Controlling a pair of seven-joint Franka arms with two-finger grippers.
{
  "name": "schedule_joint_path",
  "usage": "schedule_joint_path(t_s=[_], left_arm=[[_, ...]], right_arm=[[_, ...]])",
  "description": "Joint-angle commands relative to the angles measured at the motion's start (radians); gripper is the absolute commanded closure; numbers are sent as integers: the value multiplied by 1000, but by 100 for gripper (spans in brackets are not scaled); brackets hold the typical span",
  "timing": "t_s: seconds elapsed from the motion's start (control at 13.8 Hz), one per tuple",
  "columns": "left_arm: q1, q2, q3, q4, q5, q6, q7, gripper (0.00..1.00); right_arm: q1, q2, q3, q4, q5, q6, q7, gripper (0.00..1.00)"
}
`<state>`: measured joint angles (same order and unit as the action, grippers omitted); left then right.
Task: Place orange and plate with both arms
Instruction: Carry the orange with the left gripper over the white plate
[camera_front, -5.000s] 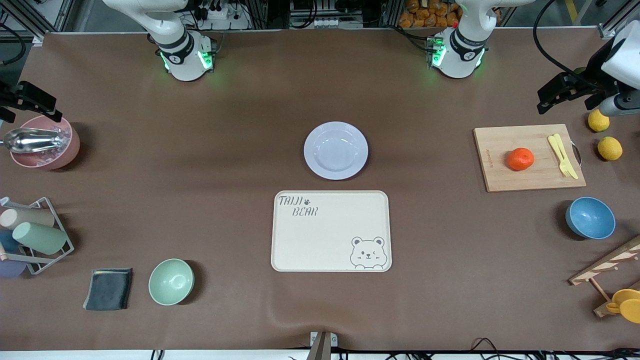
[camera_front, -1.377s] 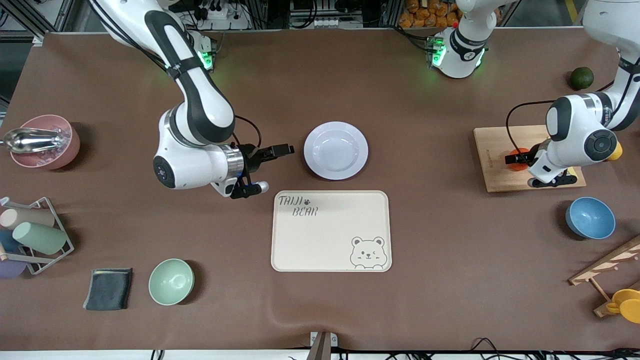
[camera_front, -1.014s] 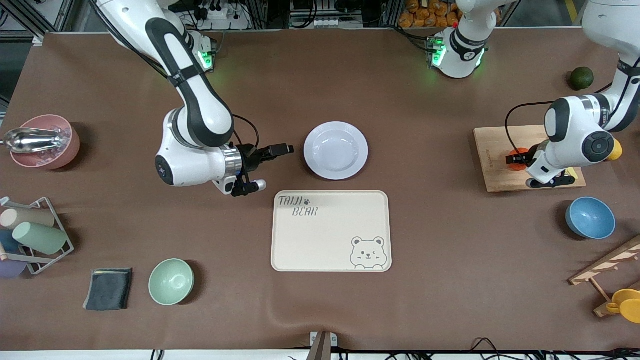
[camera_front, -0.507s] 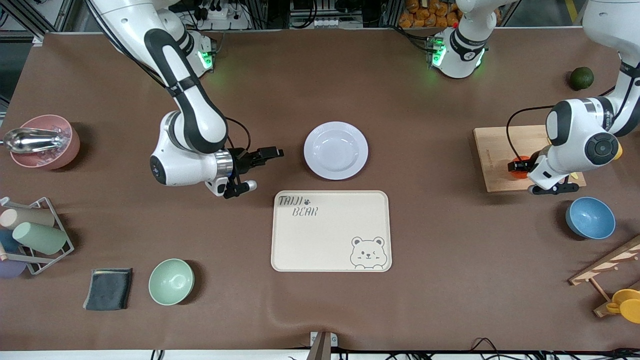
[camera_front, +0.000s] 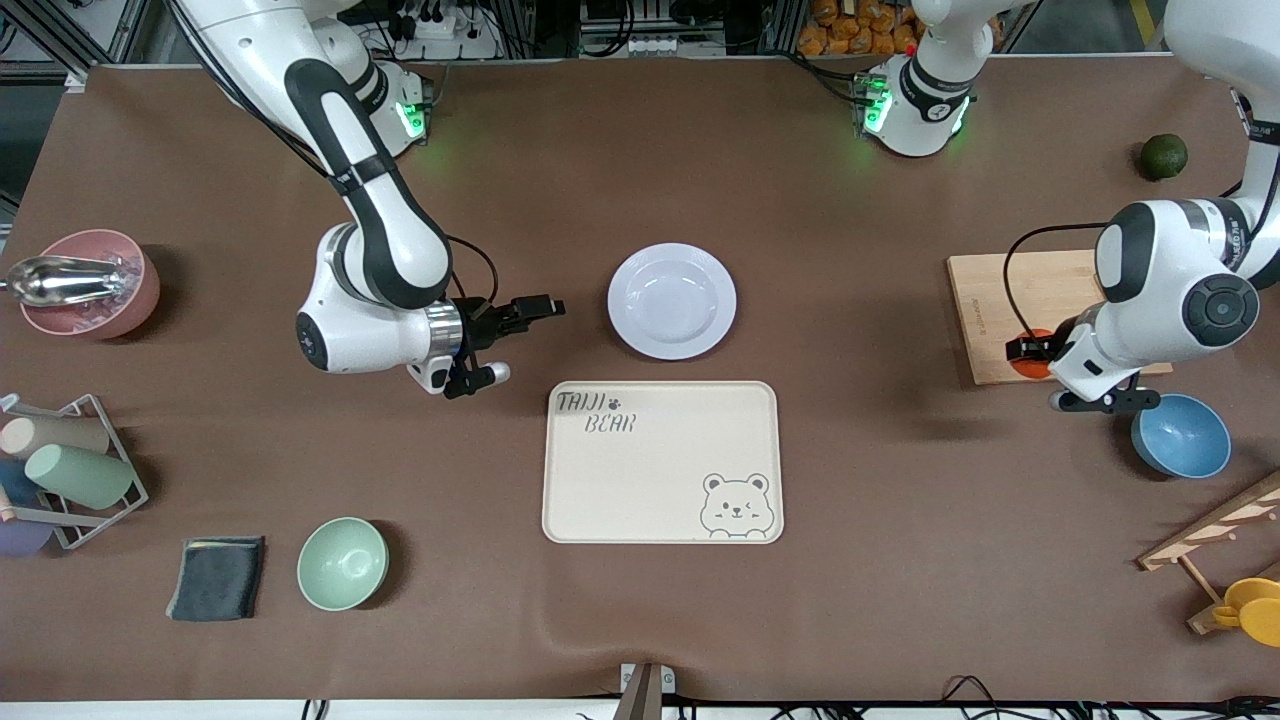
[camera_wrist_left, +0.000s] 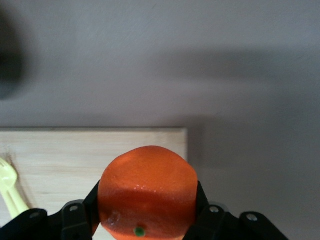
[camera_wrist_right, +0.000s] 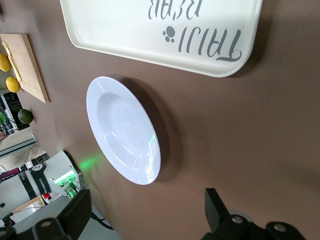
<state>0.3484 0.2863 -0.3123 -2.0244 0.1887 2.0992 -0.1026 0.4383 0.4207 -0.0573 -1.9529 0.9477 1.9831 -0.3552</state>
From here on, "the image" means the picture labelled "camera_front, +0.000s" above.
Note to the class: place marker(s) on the pale green bowl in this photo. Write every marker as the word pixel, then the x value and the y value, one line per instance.
pixel 342 564

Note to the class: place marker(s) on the clear ice cubes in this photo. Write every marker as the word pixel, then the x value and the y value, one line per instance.
pixel 75 315

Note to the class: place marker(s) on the cream bear print tray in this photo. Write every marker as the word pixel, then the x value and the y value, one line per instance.
pixel 650 470

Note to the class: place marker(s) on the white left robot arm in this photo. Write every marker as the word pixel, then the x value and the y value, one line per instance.
pixel 1170 270

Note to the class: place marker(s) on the dark grey folded cloth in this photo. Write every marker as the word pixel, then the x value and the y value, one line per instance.
pixel 215 580

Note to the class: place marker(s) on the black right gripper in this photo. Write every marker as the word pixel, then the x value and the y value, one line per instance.
pixel 493 321

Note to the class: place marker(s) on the lavender round plate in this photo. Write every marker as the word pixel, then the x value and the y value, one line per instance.
pixel 672 301

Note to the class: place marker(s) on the purple cup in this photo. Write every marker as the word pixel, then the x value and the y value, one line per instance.
pixel 20 538

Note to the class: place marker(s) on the orange fruit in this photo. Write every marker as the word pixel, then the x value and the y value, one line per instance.
pixel 1030 369

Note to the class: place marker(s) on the dark green lime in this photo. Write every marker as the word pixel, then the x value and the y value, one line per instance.
pixel 1164 157

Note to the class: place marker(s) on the white power strip with plugs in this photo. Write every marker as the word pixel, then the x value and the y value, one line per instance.
pixel 450 35

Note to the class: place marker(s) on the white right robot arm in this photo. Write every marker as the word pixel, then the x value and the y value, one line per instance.
pixel 380 230

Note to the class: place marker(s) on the blue cup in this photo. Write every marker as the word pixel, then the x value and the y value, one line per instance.
pixel 15 483

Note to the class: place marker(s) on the pink bowl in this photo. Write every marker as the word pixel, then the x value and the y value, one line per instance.
pixel 130 315

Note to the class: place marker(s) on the pile of orange buns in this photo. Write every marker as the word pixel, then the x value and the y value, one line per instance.
pixel 850 30

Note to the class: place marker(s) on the blue bowl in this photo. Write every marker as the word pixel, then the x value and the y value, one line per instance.
pixel 1185 445

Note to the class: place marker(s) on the white slim power strip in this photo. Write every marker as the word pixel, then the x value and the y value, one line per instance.
pixel 675 46

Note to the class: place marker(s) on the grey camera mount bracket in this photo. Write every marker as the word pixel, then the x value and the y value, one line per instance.
pixel 643 690

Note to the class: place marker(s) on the wooden cutting board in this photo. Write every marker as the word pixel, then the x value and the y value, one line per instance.
pixel 985 310

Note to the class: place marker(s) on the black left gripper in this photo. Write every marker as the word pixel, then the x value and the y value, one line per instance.
pixel 1028 349

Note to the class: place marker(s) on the shiny metal scoop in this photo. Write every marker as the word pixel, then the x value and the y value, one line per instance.
pixel 60 282

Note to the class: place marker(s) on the beige cup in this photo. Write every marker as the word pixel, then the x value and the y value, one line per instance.
pixel 60 433

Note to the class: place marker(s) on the mint green cup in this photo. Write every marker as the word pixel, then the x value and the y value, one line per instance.
pixel 80 476

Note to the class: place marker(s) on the wooden drying rack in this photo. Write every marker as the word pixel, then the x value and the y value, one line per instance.
pixel 1200 535

